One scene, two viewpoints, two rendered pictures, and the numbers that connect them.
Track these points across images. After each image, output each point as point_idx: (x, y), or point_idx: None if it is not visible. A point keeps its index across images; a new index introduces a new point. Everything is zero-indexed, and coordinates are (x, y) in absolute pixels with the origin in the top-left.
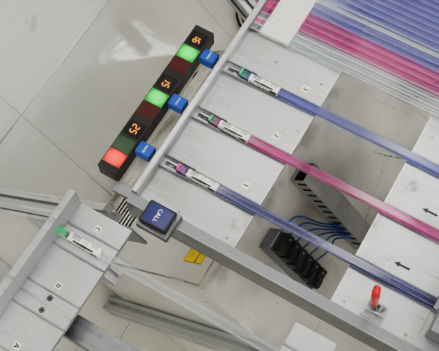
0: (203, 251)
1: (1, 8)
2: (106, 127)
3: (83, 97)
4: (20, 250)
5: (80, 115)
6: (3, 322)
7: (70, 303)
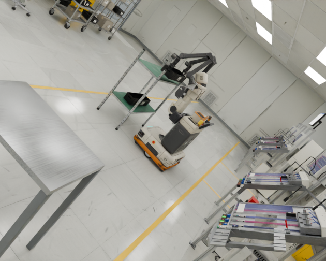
0: (246, 235)
1: (167, 242)
2: None
3: None
4: None
5: None
6: (214, 236)
7: (226, 233)
